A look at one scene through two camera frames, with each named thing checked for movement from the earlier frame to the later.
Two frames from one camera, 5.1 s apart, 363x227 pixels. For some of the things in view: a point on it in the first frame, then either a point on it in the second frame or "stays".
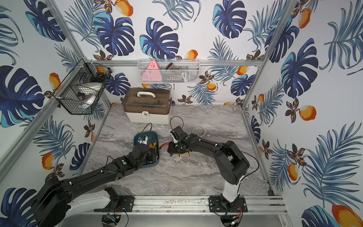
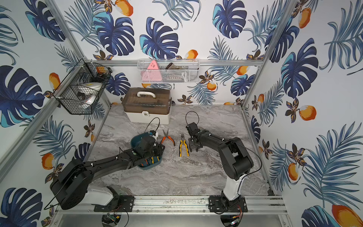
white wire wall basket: [170, 71] stays
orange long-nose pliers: [164, 144] -> [169, 137]
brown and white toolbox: [147, 105] stays
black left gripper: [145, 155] -> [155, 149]
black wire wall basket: [82, 88] stays
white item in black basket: [87, 92] stays
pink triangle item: [152, 74] stays
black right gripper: [170, 148] -> [191, 145]
